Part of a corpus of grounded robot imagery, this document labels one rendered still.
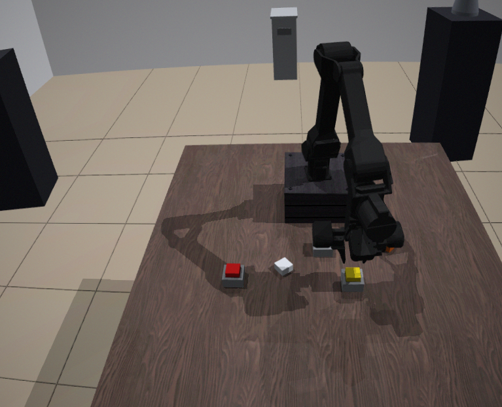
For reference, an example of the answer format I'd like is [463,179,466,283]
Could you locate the red button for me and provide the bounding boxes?
[222,264,245,287]

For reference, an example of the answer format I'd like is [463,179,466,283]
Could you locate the blue button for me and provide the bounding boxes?
[312,242,333,257]

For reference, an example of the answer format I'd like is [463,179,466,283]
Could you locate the yellow button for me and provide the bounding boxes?
[340,267,364,292]

